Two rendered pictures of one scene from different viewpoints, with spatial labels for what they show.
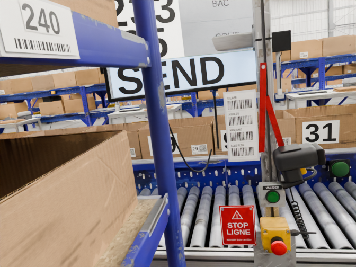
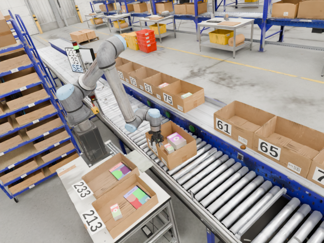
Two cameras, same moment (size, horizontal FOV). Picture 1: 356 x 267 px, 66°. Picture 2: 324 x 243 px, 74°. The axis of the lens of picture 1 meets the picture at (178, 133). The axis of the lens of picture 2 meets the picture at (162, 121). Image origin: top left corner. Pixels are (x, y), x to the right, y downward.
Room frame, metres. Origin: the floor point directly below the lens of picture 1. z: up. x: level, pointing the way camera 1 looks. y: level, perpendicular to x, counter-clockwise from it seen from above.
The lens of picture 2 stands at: (-0.32, -2.56, 2.10)
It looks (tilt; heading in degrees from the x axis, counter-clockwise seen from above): 34 degrees down; 48
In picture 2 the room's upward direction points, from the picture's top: 11 degrees counter-clockwise
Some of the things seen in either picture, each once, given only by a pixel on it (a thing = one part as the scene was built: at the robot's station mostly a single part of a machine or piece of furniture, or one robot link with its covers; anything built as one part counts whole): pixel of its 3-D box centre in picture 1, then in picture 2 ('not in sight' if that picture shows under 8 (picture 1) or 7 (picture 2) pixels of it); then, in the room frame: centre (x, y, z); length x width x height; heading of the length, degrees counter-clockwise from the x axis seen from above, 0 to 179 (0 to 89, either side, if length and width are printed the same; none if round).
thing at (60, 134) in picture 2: not in sight; (49, 135); (0.18, 0.25, 0.59); 0.40 x 0.30 x 0.10; 166
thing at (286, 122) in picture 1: (251, 131); (145, 78); (1.45, -0.40, 0.97); 0.39 x 0.29 x 0.17; 78
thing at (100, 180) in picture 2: not in sight; (111, 176); (0.15, -1.27, 0.80); 0.38 x 0.28 x 0.10; 174
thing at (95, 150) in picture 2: not in sight; (90, 141); (0.26, -0.86, 0.91); 0.26 x 0.26 x 0.33; 81
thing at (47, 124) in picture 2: not in sight; (42, 123); (0.18, 0.25, 0.79); 0.40 x 0.30 x 0.10; 169
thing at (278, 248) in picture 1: (277, 245); not in sight; (0.63, -0.23, 0.84); 0.04 x 0.04 x 0.04; 78
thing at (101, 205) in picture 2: not in sight; (125, 203); (0.06, -1.57, 0.80); 0.38 x 0.28 x 0.10; 171
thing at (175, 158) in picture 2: not in sight; (170, 143); (0.70, -1.46, 0.83); 0.39 x 0.29 x 0.17; 73
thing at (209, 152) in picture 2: not in sight; (195, 163); (0.70, -1.72, 0.72); 0.52 x 0.05 x 0.05; 168
